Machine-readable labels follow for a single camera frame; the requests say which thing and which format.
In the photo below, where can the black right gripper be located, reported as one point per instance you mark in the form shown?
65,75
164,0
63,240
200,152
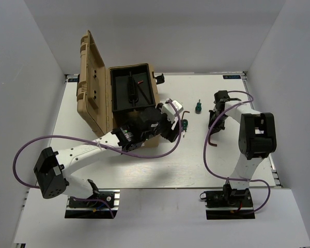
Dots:
217,127

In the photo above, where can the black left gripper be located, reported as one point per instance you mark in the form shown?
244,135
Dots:
170,134

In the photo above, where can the green stubby phillips screwdriver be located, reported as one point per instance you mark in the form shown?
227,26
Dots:
184,123

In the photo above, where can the long thin bronze hex key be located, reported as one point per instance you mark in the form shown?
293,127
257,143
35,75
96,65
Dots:
142,92

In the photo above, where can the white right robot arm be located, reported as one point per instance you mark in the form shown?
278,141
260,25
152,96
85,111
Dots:
256,140

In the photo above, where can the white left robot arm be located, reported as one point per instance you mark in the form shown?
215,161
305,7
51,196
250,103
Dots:
54,169

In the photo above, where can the black toolbox tray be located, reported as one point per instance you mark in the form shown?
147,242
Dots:
126,97

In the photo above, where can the tan plastic toolbox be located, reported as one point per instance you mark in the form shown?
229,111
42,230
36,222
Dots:
94,91

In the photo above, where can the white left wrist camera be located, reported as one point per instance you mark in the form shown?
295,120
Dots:
172,108

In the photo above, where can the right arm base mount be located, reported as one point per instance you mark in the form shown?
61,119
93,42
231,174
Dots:
218,207

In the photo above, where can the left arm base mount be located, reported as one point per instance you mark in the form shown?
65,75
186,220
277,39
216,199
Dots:
106,208

